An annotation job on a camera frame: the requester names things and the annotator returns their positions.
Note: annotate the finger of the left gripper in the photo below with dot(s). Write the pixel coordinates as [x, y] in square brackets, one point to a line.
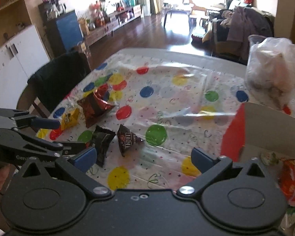
[13, 118]
[43, 147]

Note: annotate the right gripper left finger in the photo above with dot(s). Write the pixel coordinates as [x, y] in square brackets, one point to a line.
[74, 170]

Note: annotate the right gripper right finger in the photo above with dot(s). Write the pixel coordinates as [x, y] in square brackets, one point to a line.
[212, 169]

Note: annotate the yellow snack packet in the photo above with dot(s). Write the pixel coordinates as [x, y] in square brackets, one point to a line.
[70, 119]

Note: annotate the black snack packet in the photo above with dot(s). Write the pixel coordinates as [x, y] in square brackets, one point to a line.
[101, 140]

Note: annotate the dark chair with black cloth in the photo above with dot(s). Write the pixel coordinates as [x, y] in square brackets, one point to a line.
[54, 81]

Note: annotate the dark red chip bag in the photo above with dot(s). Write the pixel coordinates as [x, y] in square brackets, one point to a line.
[94, 105]

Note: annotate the white sideboard cabinet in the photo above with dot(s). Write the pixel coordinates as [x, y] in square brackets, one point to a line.
[20, 58]

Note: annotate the brown M&M packet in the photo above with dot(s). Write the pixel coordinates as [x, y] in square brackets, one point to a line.
[128, 141]

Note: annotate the red white cardboard box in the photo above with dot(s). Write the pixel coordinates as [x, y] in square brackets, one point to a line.
[261, 132]

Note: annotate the colourful balloon tablecloth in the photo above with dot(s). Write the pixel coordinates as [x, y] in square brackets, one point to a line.
[174, 107]

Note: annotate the red snack bag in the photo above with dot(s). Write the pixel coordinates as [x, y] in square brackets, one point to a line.
[287, 181]

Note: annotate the blue front dark cabinet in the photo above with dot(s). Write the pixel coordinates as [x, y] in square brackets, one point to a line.
[63, 32]

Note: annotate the green snack packet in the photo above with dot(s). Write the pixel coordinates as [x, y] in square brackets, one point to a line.
[288, 223]

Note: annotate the clear bin with bags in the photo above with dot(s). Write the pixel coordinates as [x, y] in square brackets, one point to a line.
[270, 73]

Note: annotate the sofa with piled clothes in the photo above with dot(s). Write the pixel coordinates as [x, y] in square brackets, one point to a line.
[228, 31]

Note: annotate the long wooden tv console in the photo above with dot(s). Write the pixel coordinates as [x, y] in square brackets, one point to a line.
[113, 22]

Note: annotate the dark coffee table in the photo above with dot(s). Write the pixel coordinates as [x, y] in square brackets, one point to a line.
[168, 12]

